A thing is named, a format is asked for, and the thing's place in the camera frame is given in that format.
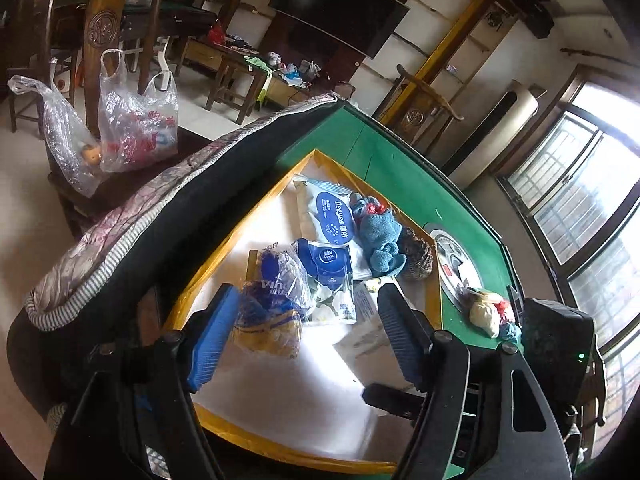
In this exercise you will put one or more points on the barred window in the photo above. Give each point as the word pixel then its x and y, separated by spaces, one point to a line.
pixel 590 175

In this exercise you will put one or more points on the yellow rimmed cardboard box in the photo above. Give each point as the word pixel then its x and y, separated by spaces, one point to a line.
pixel 280 400

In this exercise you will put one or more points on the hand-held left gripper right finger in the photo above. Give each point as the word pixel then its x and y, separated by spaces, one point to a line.
pixel 400 335

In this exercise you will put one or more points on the blue terry towel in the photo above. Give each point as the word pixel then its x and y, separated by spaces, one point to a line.
pixel 510 332
pixel 382 240

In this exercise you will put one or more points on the white blue wet wipes packet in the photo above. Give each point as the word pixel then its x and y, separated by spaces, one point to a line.
pixel 325 210

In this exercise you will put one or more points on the grey quilted table cover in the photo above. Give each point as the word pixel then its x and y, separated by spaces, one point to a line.
pixel 125 240

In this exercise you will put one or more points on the orange round object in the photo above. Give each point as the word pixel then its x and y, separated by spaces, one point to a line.
pixel 92 153

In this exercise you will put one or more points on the carved wooden chair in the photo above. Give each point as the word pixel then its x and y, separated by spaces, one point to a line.
pixel 102 25
pixel 417 105

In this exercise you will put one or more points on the wooden low table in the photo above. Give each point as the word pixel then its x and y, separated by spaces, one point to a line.
pixel 235 60

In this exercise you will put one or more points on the clear plastic bag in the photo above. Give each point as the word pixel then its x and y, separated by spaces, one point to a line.
pixel 60 135

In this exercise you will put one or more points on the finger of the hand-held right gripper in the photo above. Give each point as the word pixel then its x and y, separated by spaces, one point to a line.
pixel 390 400

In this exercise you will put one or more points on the black wall speaker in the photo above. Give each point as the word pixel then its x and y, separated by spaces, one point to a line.
pixel 532 12

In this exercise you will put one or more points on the red plastic wrapper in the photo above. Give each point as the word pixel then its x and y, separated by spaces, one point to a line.
pixel 502 308

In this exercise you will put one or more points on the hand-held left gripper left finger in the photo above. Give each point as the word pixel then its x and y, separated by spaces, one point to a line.
pixel 215 340

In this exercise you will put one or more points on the black flat television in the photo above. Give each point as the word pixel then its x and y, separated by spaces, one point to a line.
pixel 340 5

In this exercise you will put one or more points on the brown knitted cloth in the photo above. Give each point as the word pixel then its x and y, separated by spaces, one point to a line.
pixel 417 257

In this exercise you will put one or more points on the small blue tissue pack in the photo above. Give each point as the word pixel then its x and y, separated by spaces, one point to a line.
pixel 327 262

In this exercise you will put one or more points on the table centre control panel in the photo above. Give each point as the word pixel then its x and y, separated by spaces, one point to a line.
pixel 452 265

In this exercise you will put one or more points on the blue yellow tissue pack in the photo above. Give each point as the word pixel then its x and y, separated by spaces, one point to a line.
pixel 272 305

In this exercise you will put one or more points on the white red print packet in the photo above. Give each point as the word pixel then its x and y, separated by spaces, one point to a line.
pixel 367 310

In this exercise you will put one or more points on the white standing air conditioner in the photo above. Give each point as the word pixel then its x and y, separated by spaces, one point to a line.
pixel 500 130

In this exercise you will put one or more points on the green topped side table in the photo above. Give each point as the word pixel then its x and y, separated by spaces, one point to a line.
pixel 170 15

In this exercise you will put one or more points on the red print plastic bag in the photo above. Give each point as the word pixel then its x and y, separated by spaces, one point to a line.
pixel 137 125

